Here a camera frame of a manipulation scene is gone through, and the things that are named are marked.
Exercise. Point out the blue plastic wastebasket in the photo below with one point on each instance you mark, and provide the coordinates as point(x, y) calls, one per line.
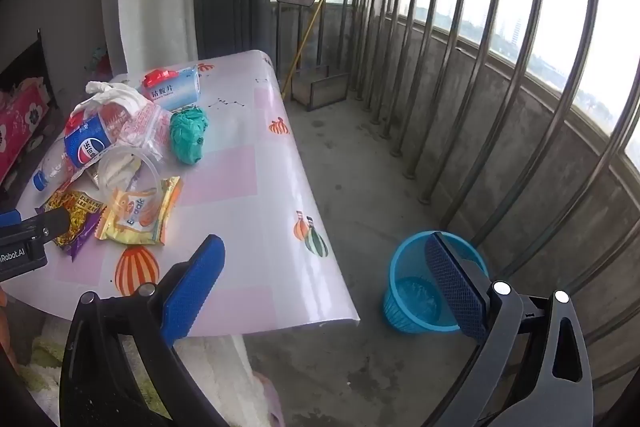
point(410, 302)

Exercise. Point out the orange snack packet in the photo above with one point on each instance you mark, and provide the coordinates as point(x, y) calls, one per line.
point(135, 217)

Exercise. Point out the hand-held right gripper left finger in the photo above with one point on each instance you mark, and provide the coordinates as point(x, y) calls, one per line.
point(195, 292)

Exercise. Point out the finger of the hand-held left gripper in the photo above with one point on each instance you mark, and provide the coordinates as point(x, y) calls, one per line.
point(47, 223)

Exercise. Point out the table with balloon cloth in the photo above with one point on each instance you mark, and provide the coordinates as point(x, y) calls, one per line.
point(240, 187)

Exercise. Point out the blue label plastic bottle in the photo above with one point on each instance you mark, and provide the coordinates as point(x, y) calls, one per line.
point(87, 146)

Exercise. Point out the pink floral blanket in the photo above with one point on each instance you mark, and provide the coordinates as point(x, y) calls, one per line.
point(20, 122)

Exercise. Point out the light blue white carton box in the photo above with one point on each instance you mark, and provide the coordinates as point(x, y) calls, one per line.
point(175, 96)

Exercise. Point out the clear plastic cup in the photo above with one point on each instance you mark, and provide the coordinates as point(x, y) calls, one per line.
point(145, 167)

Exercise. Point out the metal box on floor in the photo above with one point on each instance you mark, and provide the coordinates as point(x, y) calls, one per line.
point(325, 89)

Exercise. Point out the green crumpled plastic bag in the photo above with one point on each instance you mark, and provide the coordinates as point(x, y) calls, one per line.
point(187, 134)

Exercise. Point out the yellow purple snack packet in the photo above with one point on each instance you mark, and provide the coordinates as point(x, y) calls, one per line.
point(80, 207)

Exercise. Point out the white red snack bag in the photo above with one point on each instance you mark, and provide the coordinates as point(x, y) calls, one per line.
point(145, 127)

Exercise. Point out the red glossy packet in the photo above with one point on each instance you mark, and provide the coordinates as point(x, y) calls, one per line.
point(159, 78)

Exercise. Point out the red white wrapper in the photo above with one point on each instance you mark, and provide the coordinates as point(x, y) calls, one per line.
point(112, 94)

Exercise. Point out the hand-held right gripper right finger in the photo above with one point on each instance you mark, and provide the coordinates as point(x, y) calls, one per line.
point(455, 287)

